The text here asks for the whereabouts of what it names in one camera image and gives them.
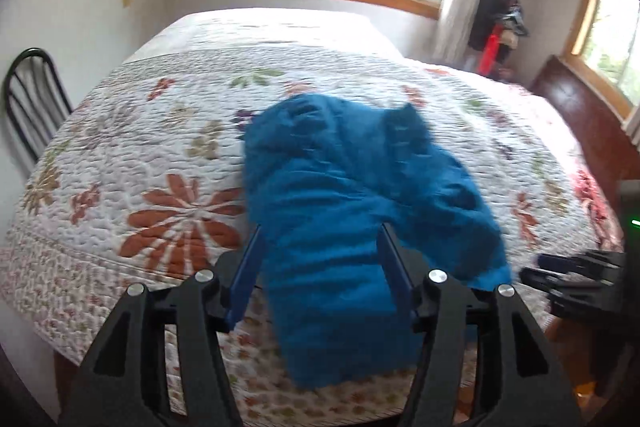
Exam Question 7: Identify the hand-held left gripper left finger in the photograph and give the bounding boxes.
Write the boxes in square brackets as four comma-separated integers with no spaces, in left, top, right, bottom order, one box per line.
[62,223,267,427]

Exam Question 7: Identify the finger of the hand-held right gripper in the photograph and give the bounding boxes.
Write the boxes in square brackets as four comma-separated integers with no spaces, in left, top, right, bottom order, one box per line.
[519,269,623,320]
[537,251,626,279]

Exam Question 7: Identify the blue puffer jacket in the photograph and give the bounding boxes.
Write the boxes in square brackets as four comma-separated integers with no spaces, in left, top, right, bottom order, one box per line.
[241,93,513,390]

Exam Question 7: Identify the hanging clothes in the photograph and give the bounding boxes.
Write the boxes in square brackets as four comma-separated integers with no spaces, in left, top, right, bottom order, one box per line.
[467,0,531,78]

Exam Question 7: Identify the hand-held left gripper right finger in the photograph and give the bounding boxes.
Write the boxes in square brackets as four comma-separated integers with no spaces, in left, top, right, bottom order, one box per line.
[376,223,583,427]

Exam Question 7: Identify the dark wooden headboard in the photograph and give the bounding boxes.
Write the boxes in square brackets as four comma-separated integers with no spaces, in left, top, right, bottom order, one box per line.
[530,56,640,253]

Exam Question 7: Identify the black metal chair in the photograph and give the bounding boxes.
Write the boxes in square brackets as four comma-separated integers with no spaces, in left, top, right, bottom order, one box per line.
[4,48,73,162]

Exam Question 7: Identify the bed with floral quilt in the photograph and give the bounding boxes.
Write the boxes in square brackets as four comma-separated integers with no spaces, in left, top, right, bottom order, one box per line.
[0,9,626,427]

